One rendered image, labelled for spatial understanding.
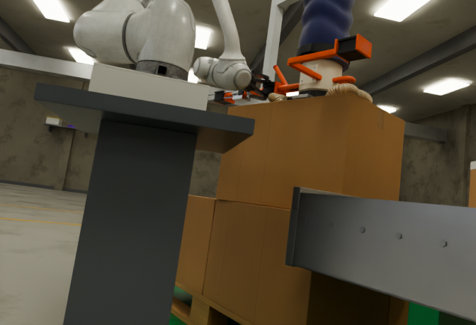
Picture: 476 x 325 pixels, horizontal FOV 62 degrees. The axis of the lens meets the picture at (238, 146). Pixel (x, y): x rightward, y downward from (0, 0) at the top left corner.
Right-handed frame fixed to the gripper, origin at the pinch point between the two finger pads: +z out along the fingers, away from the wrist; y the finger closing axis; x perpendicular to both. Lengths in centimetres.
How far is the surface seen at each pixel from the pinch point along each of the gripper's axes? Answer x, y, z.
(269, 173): 27, 41, -18
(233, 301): 18, 89, -22
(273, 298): 40, 82, -21
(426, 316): 100, 68, -36
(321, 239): 72, 58, -36
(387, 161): 53, 31, 14
